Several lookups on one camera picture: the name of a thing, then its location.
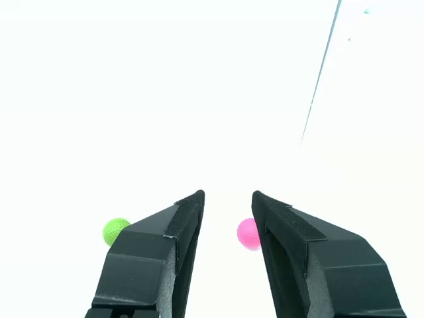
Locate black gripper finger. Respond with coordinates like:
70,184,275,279
84,189,205,318
251,190,407,318

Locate green ball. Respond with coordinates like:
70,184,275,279
101,217,131,246

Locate pink ball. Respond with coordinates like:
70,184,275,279
236,217,262,251

